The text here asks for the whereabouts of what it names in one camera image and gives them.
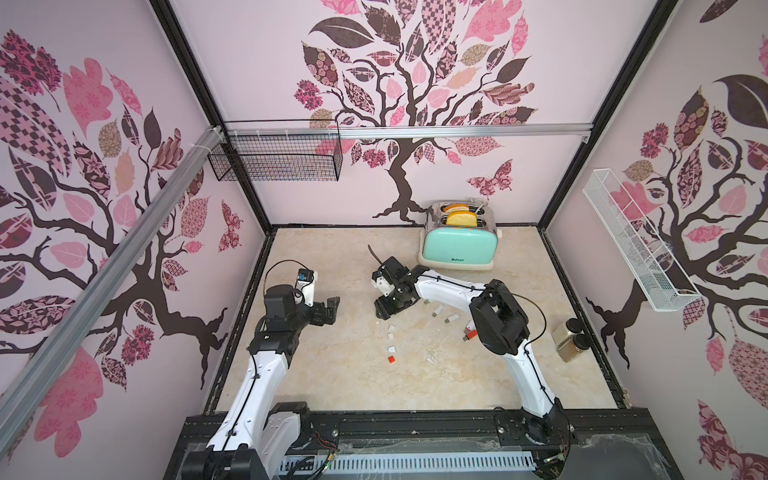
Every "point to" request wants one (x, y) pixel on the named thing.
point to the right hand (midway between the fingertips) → (385, 312)
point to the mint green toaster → (459, 235)
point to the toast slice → (462, 218)
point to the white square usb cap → (391, 349)
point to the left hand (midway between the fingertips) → (322, 302)
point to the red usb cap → (391, 359)
